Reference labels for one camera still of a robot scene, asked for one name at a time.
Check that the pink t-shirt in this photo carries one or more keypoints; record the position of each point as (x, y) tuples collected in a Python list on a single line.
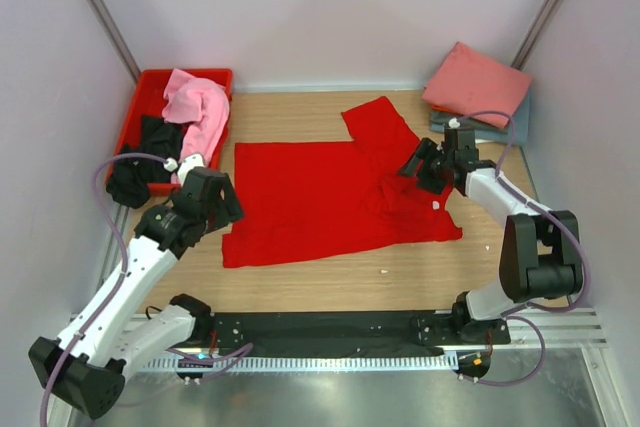
[(203, 106)]

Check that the folded salmon t-shirt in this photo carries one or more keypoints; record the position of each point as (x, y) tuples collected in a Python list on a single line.
[(468, 81)]

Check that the red t-shirt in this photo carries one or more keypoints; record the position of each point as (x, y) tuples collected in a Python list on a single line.
[(310, 200)]

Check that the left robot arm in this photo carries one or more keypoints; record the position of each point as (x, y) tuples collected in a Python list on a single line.
[(154, 249)]

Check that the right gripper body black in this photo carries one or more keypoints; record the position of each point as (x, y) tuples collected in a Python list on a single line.
[(440, 163)]

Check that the folded dark grey t-shirt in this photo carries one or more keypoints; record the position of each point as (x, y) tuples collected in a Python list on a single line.
[(440, 118)]

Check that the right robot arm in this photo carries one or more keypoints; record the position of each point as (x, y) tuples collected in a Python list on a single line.
[(541, 256)]

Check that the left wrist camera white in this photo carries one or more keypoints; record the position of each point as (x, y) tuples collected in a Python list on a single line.
[(180, 169)]

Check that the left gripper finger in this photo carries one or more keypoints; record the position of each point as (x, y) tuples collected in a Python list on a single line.
[(233, 210), (209, 199)]

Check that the folded grey-blue t-shirt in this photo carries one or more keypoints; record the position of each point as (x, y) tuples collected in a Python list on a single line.
[(521, 117)]

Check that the aluminium frame rail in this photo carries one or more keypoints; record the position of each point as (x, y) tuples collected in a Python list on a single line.
[(565, 322)]

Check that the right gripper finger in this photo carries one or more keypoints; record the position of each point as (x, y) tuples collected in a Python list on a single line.
[(410, 168), (430, 180)]

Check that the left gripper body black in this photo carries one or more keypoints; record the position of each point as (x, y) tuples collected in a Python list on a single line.
[(202, 216)]

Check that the white slotted cable duct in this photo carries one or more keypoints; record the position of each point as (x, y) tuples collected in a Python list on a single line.
[(176, 364)]

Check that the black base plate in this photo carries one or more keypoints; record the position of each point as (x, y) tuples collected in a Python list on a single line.
[(354, 334)]

